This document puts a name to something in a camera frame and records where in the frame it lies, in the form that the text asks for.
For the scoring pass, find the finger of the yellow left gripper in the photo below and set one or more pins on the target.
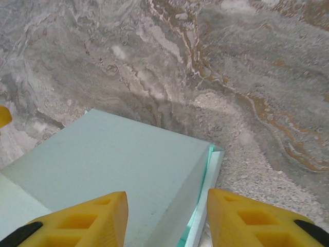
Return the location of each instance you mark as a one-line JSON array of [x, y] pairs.
[[4, 117]]

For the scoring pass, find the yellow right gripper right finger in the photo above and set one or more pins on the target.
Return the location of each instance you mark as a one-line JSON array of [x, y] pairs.
[[252, 223]]

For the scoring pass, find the light blue paper box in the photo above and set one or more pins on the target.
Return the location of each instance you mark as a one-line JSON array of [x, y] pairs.
[[102, 159]]

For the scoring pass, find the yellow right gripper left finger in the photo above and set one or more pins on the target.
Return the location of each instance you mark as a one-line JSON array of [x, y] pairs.
[[84, 223]]

